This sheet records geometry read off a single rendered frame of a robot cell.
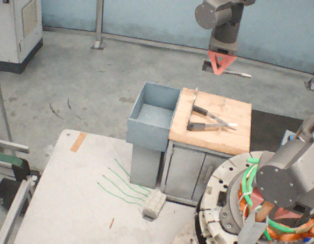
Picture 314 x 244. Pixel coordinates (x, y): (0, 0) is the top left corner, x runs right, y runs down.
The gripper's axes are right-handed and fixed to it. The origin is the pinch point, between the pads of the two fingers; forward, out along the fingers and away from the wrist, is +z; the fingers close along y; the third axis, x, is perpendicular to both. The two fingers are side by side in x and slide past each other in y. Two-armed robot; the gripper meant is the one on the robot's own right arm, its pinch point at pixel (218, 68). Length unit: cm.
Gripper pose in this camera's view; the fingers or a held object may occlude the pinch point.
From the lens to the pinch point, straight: 89.4
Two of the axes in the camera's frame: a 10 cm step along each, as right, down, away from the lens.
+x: 9.7, 2.1, -1.0
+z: -0.9, 7.3, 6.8
